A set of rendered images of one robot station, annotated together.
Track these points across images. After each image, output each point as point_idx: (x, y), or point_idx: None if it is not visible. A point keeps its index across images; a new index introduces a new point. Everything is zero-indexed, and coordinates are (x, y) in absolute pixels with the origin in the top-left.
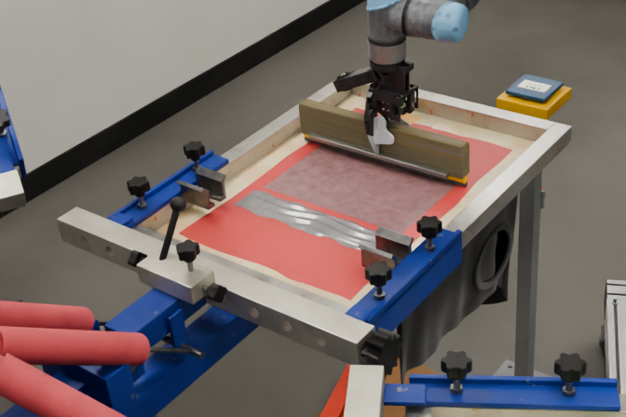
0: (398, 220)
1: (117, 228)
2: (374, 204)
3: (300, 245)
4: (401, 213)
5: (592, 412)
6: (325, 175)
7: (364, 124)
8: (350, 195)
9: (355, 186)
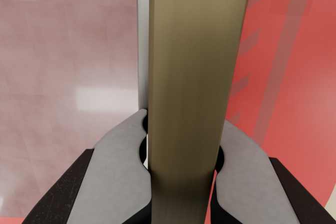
0: (22, 200)
1: None
2: (27, 152)
3: None
4: (41, 197)
5: None
6: None
7: (41, 199)
8: (15, 100)
9: (50, 89)
